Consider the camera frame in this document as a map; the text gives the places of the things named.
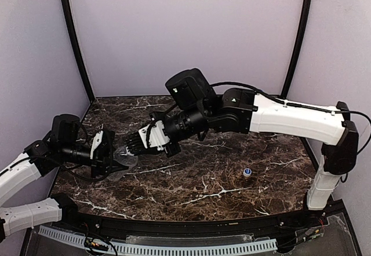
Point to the black front table rail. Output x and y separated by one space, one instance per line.
280 226

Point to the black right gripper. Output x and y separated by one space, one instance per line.
167 145

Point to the right wrist camera with heatsink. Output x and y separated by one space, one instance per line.
149 140

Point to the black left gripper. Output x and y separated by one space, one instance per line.
102 154

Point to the white slotted cable duct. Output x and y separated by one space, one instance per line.
145 245

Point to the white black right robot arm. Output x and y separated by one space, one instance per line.
244 109

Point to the black corner post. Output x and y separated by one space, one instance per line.
305 10
72 33

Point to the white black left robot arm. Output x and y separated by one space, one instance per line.
58 149

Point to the black right corner post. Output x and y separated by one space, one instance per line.
305 10

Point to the black left corner post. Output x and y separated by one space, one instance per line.
72 33

